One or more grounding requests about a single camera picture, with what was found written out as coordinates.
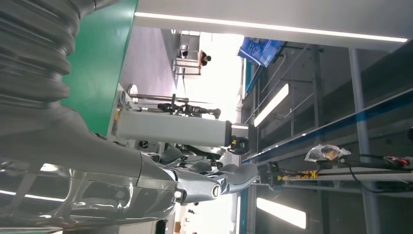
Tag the person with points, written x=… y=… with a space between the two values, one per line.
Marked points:
x=205 y=58

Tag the blue banner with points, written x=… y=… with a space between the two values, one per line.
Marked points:
x=261 y=51

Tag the rectangular ceiling light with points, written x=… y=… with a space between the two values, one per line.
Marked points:
x=271 y=105
x=280 y=213

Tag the grey ceiling beam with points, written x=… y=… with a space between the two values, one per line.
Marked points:
x=358 y=97

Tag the overhead rail with yellow fittings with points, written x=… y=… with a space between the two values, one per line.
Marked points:
x=322 y=177

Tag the white wall light strip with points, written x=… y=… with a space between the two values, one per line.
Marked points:
x=258 y=25

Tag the crumpled clear plastic bag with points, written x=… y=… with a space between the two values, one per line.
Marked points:
x=326 y=152

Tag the black camera rig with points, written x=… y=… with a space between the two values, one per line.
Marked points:
x=193 y=110

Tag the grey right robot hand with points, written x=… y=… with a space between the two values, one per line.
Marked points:
x=80 y=181

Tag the dark blue ceiling beam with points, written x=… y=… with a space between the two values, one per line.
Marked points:
x=355 y=118

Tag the grey lifting column machine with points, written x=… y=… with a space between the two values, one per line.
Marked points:
x=171 y=129

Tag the grey metal desk frame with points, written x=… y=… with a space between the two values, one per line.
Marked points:
x=188 y=63

